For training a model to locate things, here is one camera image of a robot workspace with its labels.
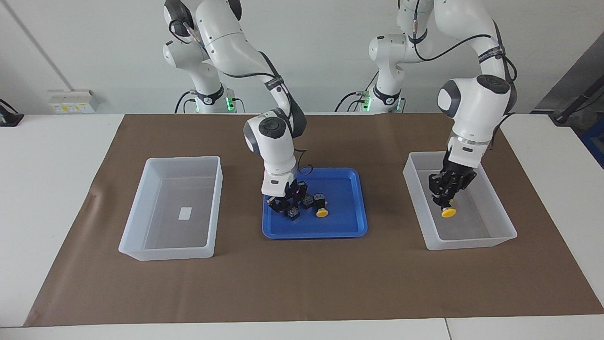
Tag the white wall socket strip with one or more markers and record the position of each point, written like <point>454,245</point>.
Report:
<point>71,104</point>

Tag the translucent white plastic box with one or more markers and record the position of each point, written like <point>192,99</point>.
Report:
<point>490,217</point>
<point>141,212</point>

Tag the black clamp device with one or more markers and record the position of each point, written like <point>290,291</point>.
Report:
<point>9,118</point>

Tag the blue crate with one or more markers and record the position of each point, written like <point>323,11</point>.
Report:
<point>595,146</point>

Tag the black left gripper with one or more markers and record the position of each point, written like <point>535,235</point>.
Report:
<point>460,171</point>

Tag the green push button switch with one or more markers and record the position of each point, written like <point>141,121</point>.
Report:
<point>295,215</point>
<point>308,202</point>

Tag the yellow push button switch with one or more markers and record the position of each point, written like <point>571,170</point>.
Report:
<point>448,213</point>
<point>322,212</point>

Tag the small white paper label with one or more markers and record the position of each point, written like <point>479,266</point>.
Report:
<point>185,213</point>

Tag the blue plastic tray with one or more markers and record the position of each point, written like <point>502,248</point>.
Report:
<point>339,226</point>

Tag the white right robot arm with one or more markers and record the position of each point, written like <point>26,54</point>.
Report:
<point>226,42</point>

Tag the black stand pole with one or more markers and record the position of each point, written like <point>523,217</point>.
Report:
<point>573,106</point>

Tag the brown paper table mat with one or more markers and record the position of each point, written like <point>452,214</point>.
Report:
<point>302,283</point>

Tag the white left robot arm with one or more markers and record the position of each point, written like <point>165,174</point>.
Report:
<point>481,99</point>

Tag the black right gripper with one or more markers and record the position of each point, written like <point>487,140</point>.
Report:
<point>295,190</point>

